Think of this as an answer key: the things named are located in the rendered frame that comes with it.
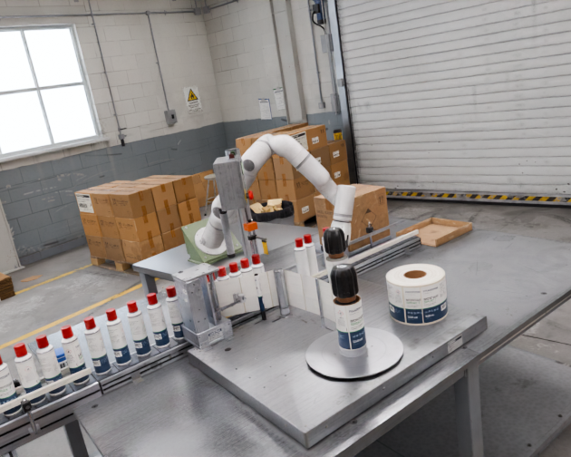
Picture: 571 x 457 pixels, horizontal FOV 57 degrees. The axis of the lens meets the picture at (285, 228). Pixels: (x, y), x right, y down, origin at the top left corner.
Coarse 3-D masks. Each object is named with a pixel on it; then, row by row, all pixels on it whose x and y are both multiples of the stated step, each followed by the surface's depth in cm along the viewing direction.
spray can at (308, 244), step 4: (304, 236) 227; (308, 236) 226; (304, 240) 228; (308, 240) 226; (304, 244) 228; (308, 244) 227; (312, 244) 227; (308, 248) 226; (312, 248) 227; (308, 252) 227; (312, 252) 227; (308, 256) 227; (312, 256) 228; (308, 260) 228; (312, 260) 228; (316, 260) 230; (308, 264) 229; (312, 264) 228; (316, 264) 230; (312, 268) 229; (316, 268) 230; (312, 272) 229; (316, 272) 230
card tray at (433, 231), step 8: (416, 224) 290; (424, 224) 294; (432, 224) 296; (440, 224) 293; (448, 224) 289; (456, 224) 284; (464, 224) 280; (400, 232) 282; (408, 232) 286; (424, 232) 284; (432, 232) 282; (440, 232) 280; (448, 232) 278; (456, 232) 270; (464, 232) 274; (424, 240) 272; (432, 240) 270; (440, 240) 263; (448, 240) 266
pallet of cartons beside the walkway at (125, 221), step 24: (96, 192) 561; (120, 192) 538; (144, 192) 530; (168, 192) 552; (192, 192) 576; (96, 216) 573; (120, 216) 538; (144, 216) 532; (168, 216) 553; (192, 216) 576; (96, 240) 588; (120, 240) 555; (144, 240) 535; (168, 240) 555; (96, 264) 609; (120, 264) 572
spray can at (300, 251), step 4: (296, 240) 223; (300, 240) 223; (296, 244) 223; (300, 244) 223; (296, 248) 224; (300, 248) 223; (304, 248) 224; (296, 252) 224; (300, 252) 223; (304, 252) 224; (296, 256) 224; (300, 256) 224; (304, 256) 224; (296, 260) 225; (300, 260) 224; (304, 260) 224; (296, 264) 226; (300, 264) 225; (304, 264) 225; (300, 268) 225; (304, 268) 225; (308, 268) 227; (300, 272) 226; (304, 272) 226; (308, 272) 227; (308, 276) 227
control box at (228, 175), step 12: (240, 156) 215; (216, 168) 201; (228, 168) 201; (240, 168) 204; (216, 180) 203; (228, 180) 202; (240, 180) 203; (228, 192) 204; (240, 192) 204; (228, 204) 205; (240, 204) 205
